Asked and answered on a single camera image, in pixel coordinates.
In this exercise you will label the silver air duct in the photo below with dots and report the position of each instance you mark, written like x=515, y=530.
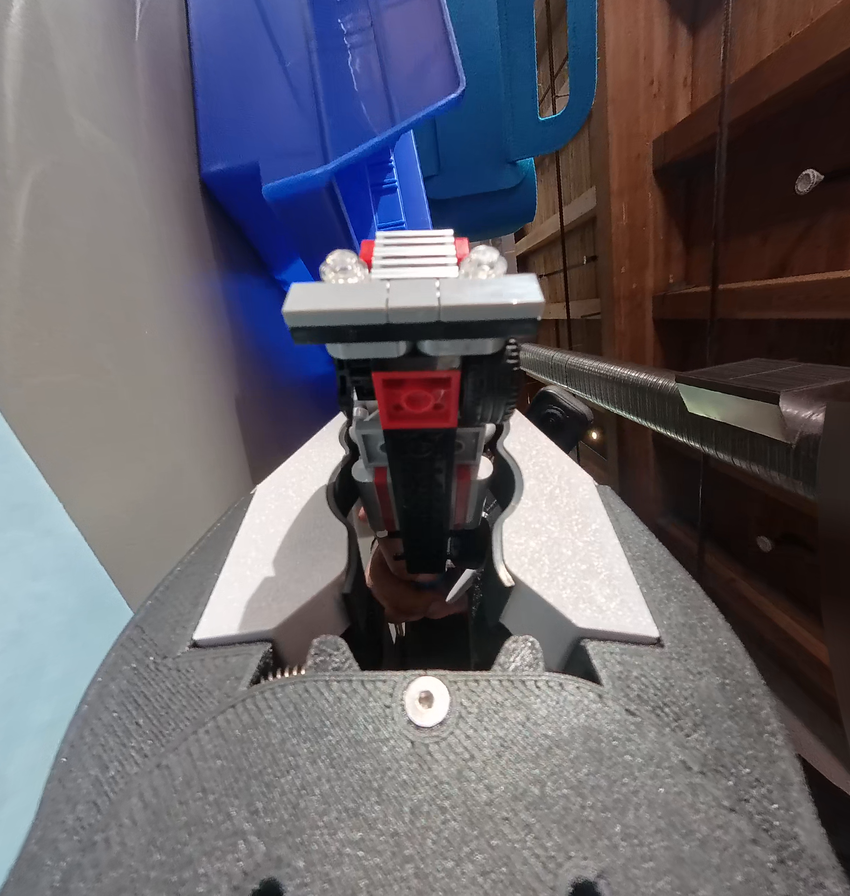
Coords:
x=607, y=392

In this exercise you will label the blue plastic bin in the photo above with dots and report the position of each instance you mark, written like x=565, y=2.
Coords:
x=292, y=84
x=257, y=224

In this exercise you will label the light blue instruction booklet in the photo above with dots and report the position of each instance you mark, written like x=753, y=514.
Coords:
x=33, y=630

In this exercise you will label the teal plastic bin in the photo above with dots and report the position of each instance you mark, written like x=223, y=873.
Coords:
x=481, y=105

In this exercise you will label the black toy wheel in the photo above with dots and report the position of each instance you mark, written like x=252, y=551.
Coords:
x=498, y=385

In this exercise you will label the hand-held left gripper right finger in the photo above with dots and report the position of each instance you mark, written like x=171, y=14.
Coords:
x=572, y=560

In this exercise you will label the rectangular duct vent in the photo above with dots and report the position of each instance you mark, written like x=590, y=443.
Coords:
x=747, y=381

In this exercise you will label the person's right hand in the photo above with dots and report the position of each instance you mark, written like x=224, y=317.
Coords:
x=407, y=602

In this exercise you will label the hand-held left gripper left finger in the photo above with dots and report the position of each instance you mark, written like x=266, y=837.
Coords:
x=271, y=560

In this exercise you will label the toy brick vehicle model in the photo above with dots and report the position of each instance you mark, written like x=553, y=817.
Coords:
x=414, y=409

